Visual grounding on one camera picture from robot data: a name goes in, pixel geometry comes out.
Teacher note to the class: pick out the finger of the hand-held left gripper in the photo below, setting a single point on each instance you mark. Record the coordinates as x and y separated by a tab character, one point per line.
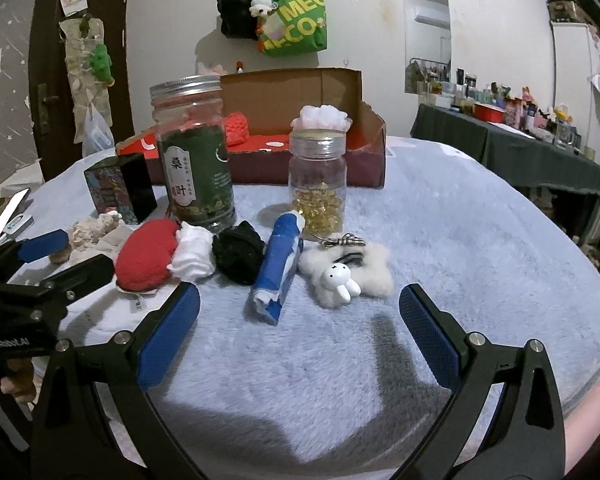
45	245
85	271

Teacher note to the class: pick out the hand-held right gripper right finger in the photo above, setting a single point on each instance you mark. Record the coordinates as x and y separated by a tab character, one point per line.
430	332

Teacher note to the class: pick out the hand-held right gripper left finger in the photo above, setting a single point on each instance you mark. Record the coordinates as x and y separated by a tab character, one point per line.
170	332

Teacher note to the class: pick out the beige rock-like lump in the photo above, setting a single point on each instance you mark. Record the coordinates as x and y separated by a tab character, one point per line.
92	230

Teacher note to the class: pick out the red and white plush heart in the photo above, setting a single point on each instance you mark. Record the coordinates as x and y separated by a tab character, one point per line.
145	255

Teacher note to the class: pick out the black mesh puff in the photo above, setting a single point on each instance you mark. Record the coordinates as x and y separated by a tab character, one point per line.
237	255

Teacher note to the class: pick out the blue and white tube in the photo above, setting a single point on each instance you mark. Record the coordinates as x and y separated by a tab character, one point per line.
275	270

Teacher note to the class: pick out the cardboard box with red lining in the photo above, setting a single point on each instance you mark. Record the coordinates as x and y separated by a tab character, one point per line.
280	95

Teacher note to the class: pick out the person's left hand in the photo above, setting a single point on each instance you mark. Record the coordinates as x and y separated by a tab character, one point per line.
17	382

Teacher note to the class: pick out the small white device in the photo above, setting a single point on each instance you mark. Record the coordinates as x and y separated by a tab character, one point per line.
20	224

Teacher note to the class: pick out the silver flat device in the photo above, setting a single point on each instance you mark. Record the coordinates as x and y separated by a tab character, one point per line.
5	217

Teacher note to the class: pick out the dark printed box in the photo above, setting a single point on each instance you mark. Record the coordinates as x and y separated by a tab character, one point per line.
135	190

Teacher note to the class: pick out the clear plastic bag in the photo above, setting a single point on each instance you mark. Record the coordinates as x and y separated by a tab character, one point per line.
97	132

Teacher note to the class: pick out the green tea leaf jar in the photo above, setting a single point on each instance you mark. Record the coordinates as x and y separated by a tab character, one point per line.
195	170

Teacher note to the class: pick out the beige hanging door organizer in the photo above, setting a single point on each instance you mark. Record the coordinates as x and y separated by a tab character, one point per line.
77	70

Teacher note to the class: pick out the pink bed sheet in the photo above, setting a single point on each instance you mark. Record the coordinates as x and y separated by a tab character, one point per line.
597	410

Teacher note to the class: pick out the green plush toy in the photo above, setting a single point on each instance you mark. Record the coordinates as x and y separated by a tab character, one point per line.
101	62

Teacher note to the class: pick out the clear jar of yellow capsules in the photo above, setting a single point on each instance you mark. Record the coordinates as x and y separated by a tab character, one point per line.
317	175

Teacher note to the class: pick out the dark brown door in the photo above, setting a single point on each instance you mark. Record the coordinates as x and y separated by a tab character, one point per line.
45	50

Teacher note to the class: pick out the table with dark green cloth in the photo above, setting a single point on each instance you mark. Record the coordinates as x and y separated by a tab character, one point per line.
505	152

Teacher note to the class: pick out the red knitted item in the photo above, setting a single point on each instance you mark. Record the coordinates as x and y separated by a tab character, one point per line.
236	130

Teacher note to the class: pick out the red container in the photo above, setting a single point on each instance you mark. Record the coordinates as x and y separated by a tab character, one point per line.
489	112

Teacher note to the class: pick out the white mesh bath puff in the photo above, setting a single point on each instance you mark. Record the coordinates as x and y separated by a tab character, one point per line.
322	116

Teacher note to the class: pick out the pale pink plush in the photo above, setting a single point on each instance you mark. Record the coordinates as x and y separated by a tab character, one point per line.
219	68

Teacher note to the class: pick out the row of cosmetic bottles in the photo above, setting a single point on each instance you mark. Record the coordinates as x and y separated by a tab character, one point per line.
530	110

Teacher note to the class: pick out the white refrigerator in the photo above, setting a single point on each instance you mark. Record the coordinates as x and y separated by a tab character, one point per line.
572	85

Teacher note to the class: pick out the black bag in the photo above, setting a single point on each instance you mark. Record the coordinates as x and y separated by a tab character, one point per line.
235	10

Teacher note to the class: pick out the white plush bag charm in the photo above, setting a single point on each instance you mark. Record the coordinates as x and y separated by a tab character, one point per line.
262	6

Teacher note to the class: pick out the green tote bag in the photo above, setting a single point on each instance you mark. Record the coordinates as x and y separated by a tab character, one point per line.
300	25

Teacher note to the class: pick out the wall mirror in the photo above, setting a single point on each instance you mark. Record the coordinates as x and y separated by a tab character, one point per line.
425	10

